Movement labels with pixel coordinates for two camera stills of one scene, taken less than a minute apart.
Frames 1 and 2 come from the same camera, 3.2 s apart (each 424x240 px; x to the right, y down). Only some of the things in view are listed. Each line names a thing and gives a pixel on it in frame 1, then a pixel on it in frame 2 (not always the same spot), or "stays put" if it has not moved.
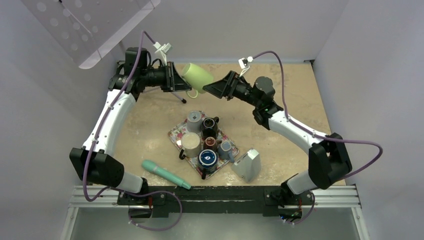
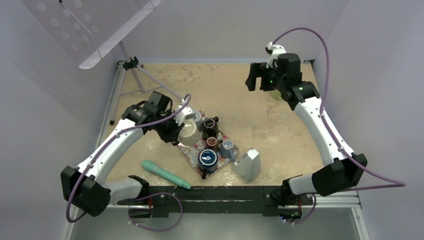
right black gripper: [225, 87] to [258, 70]
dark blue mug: [207, 160] stays put
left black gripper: [173, 81] to [172, 135]
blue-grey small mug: [225, 151] stays put
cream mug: [191, 143] to [189, 135]
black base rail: [157, 201] stays put
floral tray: [203, 143] stays put
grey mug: [194, 122] stays put
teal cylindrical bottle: [150, 166] stays put
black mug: [209, 128] stays put
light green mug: [196, 77] to [276, 94]
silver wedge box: [248, 166] stays put
